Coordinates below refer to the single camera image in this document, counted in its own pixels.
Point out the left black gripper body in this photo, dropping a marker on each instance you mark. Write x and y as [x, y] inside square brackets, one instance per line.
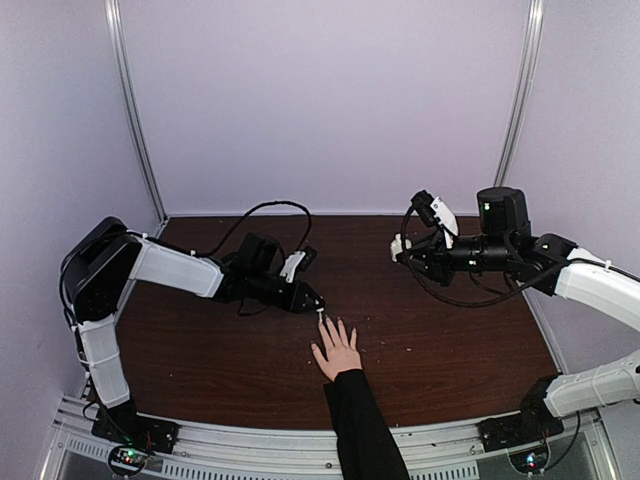
[291, 301]

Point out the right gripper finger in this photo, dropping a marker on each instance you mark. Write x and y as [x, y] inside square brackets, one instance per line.
[420, 245]
[415, 265]

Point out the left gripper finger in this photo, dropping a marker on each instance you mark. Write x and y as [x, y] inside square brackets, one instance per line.
[308, 289]
[315, 303]

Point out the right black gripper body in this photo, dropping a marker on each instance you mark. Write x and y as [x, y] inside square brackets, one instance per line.
[444, 272]

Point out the white nail polish bottle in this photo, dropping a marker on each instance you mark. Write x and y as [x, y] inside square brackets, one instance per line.
[398, 245]

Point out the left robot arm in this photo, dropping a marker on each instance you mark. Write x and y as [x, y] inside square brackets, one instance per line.
[94, 275]

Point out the black sleeved forearm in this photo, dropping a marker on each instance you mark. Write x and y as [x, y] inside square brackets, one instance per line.
[365, 446]

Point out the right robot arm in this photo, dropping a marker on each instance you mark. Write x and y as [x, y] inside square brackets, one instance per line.
[552, 265]

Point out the person's hand on table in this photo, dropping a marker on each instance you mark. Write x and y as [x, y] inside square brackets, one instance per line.
[339, 351]

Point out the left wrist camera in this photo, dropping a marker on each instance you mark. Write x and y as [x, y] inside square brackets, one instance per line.
[297, 262]

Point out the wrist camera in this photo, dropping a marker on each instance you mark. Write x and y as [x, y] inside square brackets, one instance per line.
[297, 262]
[435, 213]

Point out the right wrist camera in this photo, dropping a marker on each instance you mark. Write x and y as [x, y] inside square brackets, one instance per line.
[435, 213]

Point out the right aluminium corner post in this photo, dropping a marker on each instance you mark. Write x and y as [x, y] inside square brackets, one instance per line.
[525, 79]

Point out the aluminium corner post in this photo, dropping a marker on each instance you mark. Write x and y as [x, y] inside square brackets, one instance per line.
[118, 41]
[525, 79]

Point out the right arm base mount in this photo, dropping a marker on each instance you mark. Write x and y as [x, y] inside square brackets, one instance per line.
[525, 436]

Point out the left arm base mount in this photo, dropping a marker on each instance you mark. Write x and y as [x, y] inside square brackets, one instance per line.
[136, 439]

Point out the left aluminium corner post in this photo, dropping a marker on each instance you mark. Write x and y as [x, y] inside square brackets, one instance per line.
[118, 41]

